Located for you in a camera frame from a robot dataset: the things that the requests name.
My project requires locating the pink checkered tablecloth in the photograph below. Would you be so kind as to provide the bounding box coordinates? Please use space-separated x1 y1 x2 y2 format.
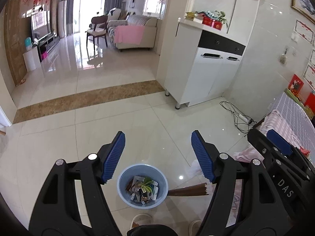
232 110 315 167

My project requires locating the television screen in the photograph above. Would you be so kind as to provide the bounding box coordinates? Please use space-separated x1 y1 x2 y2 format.
31 11 51 40

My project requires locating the brown broom handle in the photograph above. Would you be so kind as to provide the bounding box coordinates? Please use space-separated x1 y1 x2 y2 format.
167 183 208 197

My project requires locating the gold framed picture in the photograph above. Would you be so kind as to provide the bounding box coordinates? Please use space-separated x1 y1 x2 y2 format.
291 0 315 23

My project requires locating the red photo frame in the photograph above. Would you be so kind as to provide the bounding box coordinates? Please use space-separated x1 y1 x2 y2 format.
288 74 304 96

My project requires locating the potted green plant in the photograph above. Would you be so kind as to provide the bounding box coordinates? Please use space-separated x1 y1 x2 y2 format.
214 10 229 30

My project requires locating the pink blanket on sofa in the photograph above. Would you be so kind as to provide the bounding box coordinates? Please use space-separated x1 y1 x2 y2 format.
114 25 145 45

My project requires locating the white slipper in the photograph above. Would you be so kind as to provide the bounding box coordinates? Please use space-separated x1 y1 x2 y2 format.
130 214 153 229

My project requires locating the red gift box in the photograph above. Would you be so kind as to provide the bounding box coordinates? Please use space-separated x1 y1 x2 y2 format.
202 16 223 30

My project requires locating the green leaf vegetable scrap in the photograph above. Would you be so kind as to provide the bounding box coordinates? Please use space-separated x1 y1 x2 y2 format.
140 177 153 193

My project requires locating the white power cable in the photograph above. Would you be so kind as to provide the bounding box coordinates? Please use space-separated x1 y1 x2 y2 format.
219 100 258 134

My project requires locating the white cylindrical air purifier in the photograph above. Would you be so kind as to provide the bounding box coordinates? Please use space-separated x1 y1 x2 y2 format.
23 50 36 72

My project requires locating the dark wooden chair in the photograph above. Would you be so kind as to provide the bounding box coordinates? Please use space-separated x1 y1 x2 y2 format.
86 15 108 50

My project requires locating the beige sofa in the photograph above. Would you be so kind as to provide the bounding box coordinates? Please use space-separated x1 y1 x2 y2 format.
107 14 158 50

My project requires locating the purple grid tablecloth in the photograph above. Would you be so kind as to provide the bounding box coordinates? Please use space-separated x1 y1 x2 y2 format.
269 93 315 155

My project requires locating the white black sideboard cabinet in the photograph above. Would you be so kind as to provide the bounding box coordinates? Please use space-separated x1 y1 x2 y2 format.
164 18 246 109

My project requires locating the blue plastic trash bin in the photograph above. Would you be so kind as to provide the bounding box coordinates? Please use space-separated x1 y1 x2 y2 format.
117 164 169 209

